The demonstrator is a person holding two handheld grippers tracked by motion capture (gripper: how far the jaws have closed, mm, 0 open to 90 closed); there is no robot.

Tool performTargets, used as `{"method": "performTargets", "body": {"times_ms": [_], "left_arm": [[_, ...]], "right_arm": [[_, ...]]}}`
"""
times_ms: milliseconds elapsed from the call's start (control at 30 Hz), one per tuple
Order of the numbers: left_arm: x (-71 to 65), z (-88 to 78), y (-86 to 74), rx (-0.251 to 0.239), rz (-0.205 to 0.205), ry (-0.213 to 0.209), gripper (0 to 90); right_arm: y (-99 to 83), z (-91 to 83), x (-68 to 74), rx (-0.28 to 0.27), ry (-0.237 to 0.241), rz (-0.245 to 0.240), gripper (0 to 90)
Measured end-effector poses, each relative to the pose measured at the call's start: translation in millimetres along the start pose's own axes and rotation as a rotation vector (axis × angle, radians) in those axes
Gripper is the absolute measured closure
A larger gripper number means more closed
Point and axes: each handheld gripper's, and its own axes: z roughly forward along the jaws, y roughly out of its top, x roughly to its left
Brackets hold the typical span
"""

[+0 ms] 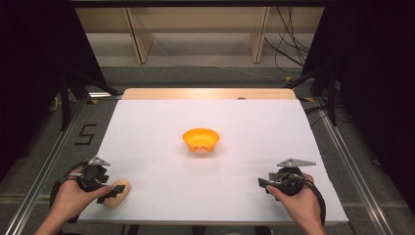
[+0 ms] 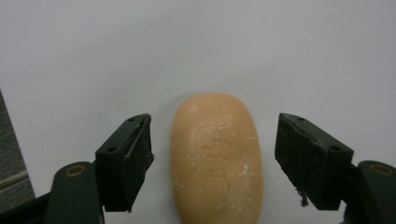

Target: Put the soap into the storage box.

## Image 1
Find black curtain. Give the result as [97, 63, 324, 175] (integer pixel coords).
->
[301, 0, 415, 216]
[0, 0, 110, 184]

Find black hanging cables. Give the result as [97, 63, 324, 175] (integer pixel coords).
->
[263, 6, 311, 75]

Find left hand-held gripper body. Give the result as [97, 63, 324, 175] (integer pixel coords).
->
[77, 156, 112, 194]

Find black tripod stand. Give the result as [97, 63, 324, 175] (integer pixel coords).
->
[286, 64, 343, 127]
[58, 64, 122, 132]

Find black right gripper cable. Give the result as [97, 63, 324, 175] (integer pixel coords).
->
[287, 173, 327, 227]

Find light wooden table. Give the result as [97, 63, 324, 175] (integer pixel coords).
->
[120, 87, 298, 101]

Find white table cover sheet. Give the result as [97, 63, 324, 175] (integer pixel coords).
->
[77, 99, 349, 226]

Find orange bowl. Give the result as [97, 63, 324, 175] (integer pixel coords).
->
[181, 127, 220, 154]

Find beige bread roll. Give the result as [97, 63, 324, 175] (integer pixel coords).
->
[103, 177, 132, 210]

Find person's left hand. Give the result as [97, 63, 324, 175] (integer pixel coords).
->
[49, 166, 115, 223]

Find light wooden shelf frame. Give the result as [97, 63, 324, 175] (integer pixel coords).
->
[73, 6, 325, 66]

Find aluminium floor rail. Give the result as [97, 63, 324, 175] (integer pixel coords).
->
[313, 96, 396, 235]
[3, 96, 91, 235]

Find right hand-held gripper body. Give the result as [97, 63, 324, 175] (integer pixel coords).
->
[267, 158, 317, 197]

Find person's right hand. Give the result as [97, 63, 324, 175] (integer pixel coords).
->
[265, 172, 323, 227]

